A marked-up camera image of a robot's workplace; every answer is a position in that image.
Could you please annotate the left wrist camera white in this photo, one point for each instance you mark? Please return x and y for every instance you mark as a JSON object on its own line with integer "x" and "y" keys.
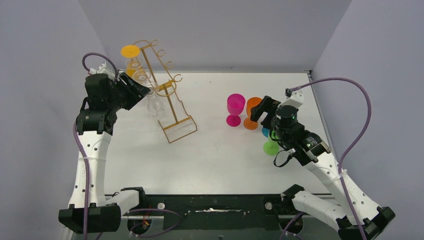
{"x": 104, "y": 68}

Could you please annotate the magenta plastic wine glass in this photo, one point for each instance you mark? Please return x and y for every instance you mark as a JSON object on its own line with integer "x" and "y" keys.
{"x": 235, "y": 106}

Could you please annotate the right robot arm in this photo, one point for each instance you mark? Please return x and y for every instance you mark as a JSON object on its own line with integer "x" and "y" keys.
{"x": 354, "y": 215}

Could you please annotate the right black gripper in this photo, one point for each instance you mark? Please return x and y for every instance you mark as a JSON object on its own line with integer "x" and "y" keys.
{"x": 268, "y": 108}

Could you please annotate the blue plastic wine glass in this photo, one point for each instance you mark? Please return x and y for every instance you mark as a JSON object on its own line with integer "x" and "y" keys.
{"x": 265, "y": 131}

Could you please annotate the yellow-orange plastic wine glass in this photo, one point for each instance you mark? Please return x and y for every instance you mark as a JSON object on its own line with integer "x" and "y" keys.
{"x": 130, "y": 51}

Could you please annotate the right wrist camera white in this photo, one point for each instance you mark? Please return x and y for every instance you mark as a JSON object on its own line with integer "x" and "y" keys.
{"x": 294, "y": 98}

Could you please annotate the green plastic wine glass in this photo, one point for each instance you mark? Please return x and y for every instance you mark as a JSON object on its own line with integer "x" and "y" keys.
{"x": 271, "y": 147}

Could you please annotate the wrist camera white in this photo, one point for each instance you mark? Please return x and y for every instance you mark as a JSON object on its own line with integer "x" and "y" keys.
{"x": 104, "y": 68}
{"x": 294, "y": 98}

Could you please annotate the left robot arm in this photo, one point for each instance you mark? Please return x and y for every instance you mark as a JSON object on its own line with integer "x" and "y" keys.
{"x": 88, "y": 211}

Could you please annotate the clear wine glass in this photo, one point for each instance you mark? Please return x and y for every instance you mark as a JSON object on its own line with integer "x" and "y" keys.
{"x": 142, "y": 76}
{"x": 155, "y": 107}
{"x": 134, "y": 63}

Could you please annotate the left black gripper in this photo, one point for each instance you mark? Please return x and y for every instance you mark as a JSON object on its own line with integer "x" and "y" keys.
{"x": 125, "y": 90}

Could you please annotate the gold wire glass rack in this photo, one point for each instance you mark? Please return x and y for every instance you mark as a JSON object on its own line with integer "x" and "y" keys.
{"x": 176, "y": 123}

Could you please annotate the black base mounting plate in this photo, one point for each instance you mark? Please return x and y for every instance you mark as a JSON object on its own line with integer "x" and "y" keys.
{"x": 220, "y": 217}

